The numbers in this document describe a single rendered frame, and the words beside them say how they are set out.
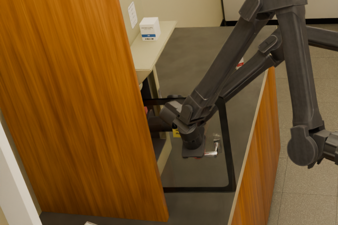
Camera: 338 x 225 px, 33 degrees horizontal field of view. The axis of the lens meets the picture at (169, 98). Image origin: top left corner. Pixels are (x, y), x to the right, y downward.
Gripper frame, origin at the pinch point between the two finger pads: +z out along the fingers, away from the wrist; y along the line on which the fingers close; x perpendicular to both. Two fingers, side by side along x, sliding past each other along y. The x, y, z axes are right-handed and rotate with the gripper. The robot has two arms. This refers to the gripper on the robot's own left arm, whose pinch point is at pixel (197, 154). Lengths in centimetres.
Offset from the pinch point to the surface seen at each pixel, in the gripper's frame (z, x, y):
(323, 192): 153, 42, -50
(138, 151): -6.8, -17.8, 2.1
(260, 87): 55, 14, -60
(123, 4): -32, -21, -37
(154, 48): -22.0, -12.2, -26.6
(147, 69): -27.0, -11.8, -15.5
